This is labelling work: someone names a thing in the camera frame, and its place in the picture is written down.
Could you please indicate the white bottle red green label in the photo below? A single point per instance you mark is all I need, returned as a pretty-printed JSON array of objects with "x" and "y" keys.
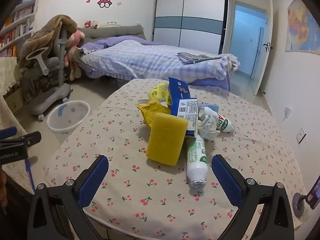
[{"x": 222, "y": 122}]

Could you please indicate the brown blanket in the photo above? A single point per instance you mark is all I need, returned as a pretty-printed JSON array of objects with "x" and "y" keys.
[{"x": 47, "y": 35}]

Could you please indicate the small pink white plush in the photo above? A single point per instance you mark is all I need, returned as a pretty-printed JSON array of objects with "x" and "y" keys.
[{"x": 90, "y": 25}]

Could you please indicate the beige lace cloth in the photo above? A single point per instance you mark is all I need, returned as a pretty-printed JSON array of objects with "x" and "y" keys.
[{"x": 10, "y": 75}]

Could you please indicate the blue strip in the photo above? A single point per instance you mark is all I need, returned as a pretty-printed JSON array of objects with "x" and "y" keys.
[{"x": 30, "y": 175}]

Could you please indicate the white grey wardrobe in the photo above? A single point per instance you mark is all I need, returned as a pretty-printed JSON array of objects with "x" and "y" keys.
[{"x": 190, "y": 17}]

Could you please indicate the folded striped cloth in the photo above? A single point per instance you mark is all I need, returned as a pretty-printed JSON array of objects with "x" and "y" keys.
[{"x": 192, "y": 57}]

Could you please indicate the yellow sponge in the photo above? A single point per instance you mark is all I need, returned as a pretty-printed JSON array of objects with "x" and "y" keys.
[{"x": 166, "y": 140}]

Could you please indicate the white bed headboard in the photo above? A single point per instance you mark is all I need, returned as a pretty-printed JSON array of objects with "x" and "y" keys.
[{"x": 110, "y": 24}]

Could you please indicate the yellow paper cup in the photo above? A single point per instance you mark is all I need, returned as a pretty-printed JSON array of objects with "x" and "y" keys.
[{"x": 160, "y": 91}]

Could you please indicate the cherry print tablecloth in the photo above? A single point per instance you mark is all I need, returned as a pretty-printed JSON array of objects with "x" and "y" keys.
[{"x": 125, "y": 155}]

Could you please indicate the pink plush toy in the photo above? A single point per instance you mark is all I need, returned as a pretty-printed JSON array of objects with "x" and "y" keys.
[{"x": 76, "y": 38}]

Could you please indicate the white door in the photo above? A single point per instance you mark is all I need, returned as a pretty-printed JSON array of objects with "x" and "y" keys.
[{"x": 265, "y": 62}]

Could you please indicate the yellow snack packet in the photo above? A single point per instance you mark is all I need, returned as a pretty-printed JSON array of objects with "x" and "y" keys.
[{"x": 152, "y": 108}]

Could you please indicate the grey headboard cushion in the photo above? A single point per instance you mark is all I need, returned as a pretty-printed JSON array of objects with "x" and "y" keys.
[{"x": 112, "y": 32}]

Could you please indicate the blue biscuit box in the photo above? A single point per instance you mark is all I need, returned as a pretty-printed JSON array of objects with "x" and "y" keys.
[{"x": 178, "y": 90}]

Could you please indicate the phone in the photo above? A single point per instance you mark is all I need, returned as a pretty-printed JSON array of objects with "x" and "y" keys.
[{"x": 314, "y": 195}]

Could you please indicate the light blue wrapper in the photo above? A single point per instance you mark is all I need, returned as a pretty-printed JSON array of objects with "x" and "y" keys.
[{"x": 211, "y": 107}]

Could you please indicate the bookshelf with books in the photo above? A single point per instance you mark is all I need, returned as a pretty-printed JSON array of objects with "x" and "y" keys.
[{"x": 20, "y": 25}]

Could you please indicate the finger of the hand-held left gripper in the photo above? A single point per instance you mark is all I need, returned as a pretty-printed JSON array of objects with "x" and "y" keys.
[
  {"x": 7, "y": 132},
  {"x": 27, "y": 138}
]

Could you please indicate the white wall switch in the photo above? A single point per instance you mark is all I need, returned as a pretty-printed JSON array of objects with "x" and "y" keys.
[{"x": 301, "y": 135}]

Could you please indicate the grey swivel chair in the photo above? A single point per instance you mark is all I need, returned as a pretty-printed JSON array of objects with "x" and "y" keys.
[{"x": 50, "y": 100}]

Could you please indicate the wall map poster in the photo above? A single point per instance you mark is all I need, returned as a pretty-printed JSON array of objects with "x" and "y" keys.
[{"x": 298, "y": 25}]

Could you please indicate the bed with checked blanket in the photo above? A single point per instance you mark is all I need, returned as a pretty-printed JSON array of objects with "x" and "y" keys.
[{"x": 150, "y": 60}]

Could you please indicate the white wall socket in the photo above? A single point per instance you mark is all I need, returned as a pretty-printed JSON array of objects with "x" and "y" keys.
[{"x": 287, "y": 113}]

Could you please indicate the grey phone stand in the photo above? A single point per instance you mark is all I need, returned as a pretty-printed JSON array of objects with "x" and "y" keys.
[{"x": 298, "y": 202}]

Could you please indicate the beige floral cloth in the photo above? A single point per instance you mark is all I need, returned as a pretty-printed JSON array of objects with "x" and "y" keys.
[{"x": 10, "y": 115}]

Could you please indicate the white plastic bin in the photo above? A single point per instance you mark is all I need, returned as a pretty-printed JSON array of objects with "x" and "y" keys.
[{"x": 53, "y": 127}]

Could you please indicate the person's left hand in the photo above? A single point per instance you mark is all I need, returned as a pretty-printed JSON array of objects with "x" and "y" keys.
[{"x": 2, "y": 190}]

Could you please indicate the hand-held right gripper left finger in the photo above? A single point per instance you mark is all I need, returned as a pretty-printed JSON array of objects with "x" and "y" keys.
[{"x": 92, "y": 180}]

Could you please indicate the blue white carton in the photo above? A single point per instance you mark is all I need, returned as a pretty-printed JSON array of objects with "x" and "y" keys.
[{"x": 186, "y": 115}]

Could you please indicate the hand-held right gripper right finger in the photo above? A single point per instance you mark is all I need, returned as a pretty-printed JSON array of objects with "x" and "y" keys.
[{"x": 227, "y": 182}]

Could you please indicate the white paper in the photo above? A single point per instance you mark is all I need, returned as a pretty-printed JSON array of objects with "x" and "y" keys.
[{"x": 208, "y": 130}]

